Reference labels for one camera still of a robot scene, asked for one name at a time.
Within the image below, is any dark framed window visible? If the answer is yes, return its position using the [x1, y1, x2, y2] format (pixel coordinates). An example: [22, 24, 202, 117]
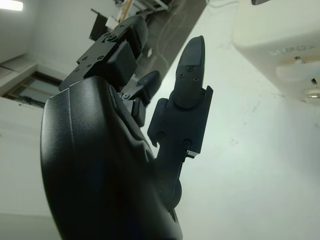
[0, 63, 67, 107]

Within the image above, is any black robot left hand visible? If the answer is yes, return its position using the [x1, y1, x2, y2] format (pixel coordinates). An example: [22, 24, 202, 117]
[38, 14, 215, 240]

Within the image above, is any black panel on stand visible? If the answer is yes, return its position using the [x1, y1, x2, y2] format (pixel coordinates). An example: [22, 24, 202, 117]
[89, 8, 118, 41]

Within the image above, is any white two-slot toaster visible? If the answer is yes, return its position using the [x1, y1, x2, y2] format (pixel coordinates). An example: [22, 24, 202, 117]
[231, 0, 320, 104]

